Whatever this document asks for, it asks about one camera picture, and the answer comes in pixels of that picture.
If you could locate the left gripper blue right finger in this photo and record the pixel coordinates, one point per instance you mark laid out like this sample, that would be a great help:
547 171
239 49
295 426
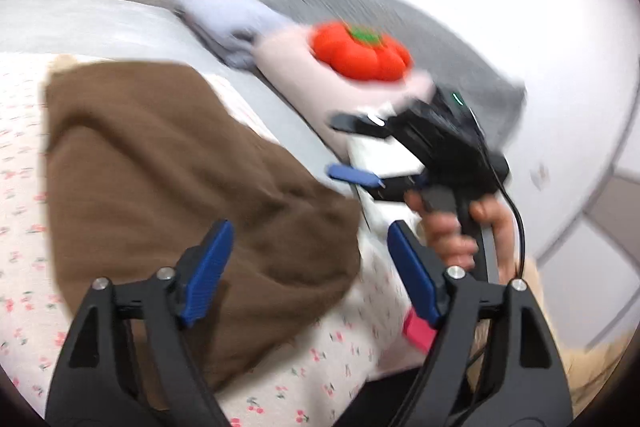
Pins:
421 272

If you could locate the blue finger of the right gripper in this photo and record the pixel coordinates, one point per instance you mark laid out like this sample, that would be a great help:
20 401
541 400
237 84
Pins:
345 173
359 124

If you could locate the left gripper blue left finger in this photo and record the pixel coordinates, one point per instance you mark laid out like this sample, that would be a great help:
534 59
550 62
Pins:
199 271

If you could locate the brown coat with fur collar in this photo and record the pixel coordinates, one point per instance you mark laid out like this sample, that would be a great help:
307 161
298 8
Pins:
142 159

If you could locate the right hand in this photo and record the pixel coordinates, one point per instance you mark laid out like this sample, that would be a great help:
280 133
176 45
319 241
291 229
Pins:
442 232

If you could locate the white quilted duvet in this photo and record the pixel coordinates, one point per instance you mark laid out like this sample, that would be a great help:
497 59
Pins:
384 157

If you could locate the orange pumpkin plush cushion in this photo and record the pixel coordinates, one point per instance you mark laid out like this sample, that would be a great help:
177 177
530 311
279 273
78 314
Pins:
360 53

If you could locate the long pink bolster pillow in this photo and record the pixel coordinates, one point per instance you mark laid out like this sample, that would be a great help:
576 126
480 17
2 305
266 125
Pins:
313 89

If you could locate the grey quilted pillow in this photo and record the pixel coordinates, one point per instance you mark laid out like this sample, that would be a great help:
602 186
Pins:
496 102

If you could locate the floral cherry print bedsheet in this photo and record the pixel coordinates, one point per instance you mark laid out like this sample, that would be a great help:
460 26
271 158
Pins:
307 382

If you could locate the folded lavender grey blanket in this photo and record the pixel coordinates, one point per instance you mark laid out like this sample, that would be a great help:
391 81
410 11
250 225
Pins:
229 28

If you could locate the light grey bed cover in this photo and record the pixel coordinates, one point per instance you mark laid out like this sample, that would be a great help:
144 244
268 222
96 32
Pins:
133 31

